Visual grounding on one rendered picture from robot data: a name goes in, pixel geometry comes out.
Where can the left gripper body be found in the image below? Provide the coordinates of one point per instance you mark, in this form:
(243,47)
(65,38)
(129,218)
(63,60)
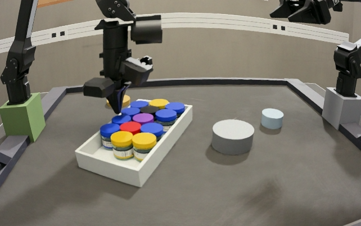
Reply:
(103,87)

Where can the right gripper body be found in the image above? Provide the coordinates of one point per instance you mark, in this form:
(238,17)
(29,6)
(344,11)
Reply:
(321,5)

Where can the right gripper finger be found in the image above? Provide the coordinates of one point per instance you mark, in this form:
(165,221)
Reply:
(307,14)
(282,11)

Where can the red jar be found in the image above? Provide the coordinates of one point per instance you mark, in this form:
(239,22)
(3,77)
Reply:
(131,127)

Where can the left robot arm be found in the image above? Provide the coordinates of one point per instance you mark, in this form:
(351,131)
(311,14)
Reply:
(143,30)

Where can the white rectangular tray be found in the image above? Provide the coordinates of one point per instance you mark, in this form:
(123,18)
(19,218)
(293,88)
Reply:
(93,157)

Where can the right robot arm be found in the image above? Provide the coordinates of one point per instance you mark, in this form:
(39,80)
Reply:
(347,58)

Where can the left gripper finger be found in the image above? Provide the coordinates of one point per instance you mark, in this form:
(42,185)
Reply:
(114,100)
(127,84)

